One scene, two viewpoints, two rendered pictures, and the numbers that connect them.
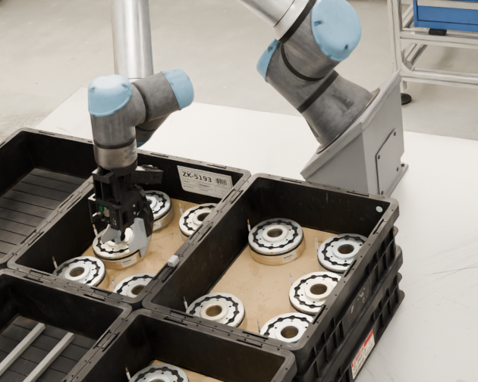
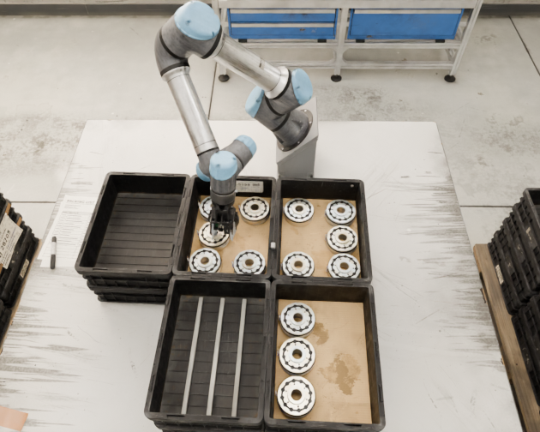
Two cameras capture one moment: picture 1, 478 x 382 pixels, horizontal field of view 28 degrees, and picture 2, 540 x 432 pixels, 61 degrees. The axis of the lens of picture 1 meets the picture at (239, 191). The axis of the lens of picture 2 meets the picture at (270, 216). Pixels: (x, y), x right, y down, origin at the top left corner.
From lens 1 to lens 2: 87 cm
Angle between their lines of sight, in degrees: 30
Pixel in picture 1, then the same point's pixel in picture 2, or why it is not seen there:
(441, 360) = (387, 249)
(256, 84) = (138, 79)
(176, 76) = (249, 141)
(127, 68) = (202, 136)
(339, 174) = (299, 160)
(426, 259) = not seen: hidden behind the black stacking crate
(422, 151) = not seen: hidden behind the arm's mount
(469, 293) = (380, 209)
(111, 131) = (229, 186)
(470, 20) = (261, 33)
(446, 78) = not seen: hidden behind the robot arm
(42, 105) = (3, 113)
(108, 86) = (225, 161)
